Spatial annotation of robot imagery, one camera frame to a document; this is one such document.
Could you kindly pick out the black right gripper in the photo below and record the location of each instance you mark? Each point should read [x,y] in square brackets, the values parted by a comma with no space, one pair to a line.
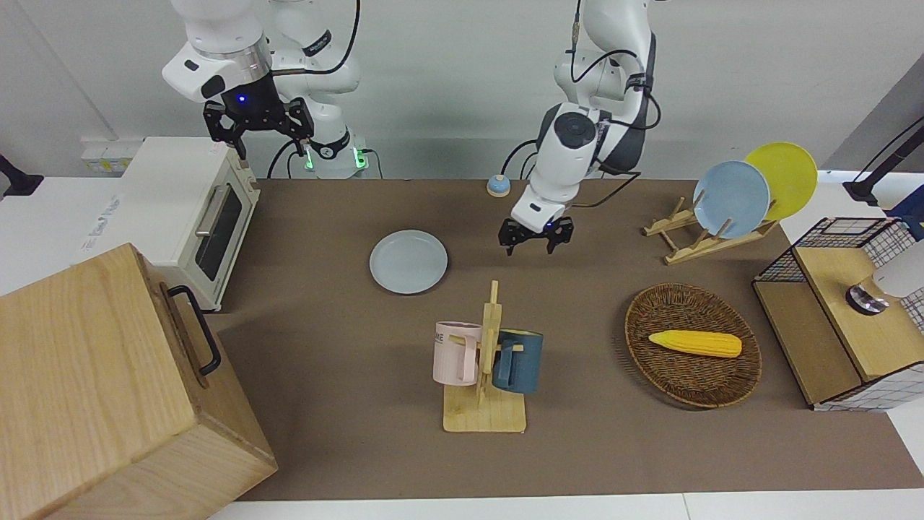
[253,105]

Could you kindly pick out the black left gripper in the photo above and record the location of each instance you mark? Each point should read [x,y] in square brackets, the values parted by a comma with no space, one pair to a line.
[535,234]

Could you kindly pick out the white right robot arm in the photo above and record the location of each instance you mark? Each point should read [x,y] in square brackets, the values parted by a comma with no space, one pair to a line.
[216,36]

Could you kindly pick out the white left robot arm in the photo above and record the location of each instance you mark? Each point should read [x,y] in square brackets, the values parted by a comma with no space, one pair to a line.
[567,162]

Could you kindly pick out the gray round plate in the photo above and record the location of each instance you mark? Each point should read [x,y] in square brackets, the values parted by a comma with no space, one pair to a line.
[408,261]

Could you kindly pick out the wooden plate rack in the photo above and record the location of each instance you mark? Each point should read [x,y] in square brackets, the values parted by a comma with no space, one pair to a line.
[693,249]

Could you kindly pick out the light blue plate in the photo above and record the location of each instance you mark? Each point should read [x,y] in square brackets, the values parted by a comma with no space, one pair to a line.
[730,198]

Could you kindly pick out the yellow plate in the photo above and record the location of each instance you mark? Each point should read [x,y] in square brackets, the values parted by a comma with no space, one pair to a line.
[790,173]

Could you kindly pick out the blue service bell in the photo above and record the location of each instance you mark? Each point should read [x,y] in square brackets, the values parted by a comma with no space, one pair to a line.
[499,186]

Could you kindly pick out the white toaster oven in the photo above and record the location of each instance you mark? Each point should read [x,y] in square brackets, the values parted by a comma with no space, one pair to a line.
[170,195]

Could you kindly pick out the dark blue mug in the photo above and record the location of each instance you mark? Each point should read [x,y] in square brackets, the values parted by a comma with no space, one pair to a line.
[523,361]

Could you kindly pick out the pink mug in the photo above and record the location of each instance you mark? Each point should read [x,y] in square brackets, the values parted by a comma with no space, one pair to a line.
[451,354]

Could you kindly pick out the wooden mug stand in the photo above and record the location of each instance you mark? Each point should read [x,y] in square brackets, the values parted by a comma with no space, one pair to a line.
[484,415]

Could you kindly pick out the yellow corn cob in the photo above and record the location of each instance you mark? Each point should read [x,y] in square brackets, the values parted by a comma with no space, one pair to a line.
[696,344]

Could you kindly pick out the brown wicker basket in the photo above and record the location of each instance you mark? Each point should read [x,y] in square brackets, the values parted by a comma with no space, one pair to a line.
[686,383]

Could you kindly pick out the brown table mat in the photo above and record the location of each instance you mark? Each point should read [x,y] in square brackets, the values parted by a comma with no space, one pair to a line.
[346,448]

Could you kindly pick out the large wooden box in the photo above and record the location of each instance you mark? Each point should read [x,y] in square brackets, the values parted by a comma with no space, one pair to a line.
[94,390]

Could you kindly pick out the white device with black base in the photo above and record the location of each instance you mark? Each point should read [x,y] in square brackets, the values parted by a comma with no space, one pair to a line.
[899,278]

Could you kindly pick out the blue object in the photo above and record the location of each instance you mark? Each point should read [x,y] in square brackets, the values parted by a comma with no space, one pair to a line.
[911,217]

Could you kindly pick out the white wall power strip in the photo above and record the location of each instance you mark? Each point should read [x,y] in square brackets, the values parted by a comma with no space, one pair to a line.
[105,155]

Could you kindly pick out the black clamp mount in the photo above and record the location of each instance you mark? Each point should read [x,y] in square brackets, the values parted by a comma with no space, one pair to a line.
[18,182]

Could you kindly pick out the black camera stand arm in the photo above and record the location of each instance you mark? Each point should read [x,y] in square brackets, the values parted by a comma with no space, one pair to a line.
[877,172]

